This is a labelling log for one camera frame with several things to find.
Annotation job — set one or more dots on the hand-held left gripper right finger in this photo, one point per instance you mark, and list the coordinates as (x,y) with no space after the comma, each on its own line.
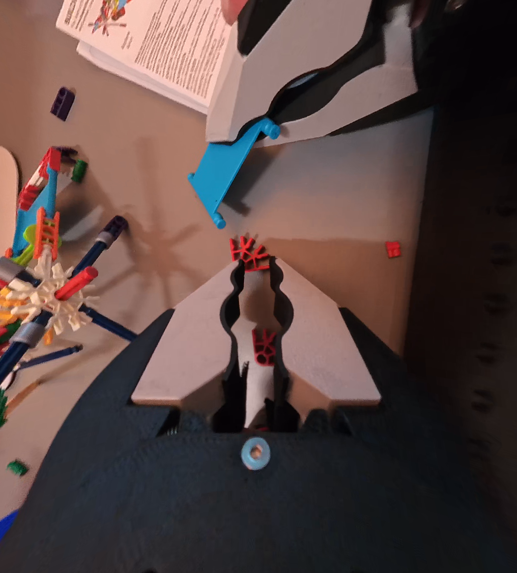
(330,358)

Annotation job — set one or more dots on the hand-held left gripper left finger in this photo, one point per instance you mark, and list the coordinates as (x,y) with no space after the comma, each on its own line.
(182,358)

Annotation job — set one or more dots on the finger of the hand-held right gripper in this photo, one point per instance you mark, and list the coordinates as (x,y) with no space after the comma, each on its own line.
(375,85)
(285,49)

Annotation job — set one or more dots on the red connector with green clip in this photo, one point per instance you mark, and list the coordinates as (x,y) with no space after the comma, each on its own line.
(256,265)

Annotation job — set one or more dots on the blue panel piece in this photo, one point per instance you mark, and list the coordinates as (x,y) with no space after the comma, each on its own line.
(222,174)

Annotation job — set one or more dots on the colourful toy construction model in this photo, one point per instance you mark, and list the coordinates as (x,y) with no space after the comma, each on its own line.
(48,188)

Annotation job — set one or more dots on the person's right hand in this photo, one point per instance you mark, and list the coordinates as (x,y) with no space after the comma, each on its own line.
(234,10)

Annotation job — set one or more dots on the red fan connector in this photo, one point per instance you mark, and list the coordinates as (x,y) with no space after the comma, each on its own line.
(256,347)

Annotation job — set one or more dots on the instruction booklet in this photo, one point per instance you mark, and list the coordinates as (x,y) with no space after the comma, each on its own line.
(173,44)

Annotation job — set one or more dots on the small red clip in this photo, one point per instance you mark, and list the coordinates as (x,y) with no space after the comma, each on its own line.
(393,250)

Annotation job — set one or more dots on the black perforated panel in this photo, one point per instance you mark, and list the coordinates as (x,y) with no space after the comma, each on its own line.
(487,313)

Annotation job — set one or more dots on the small green clip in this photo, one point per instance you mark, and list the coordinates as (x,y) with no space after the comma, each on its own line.
(79,171)
(18,468)

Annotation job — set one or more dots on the purple clip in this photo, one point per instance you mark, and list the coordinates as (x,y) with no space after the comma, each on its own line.
(63,103)
(68,151)

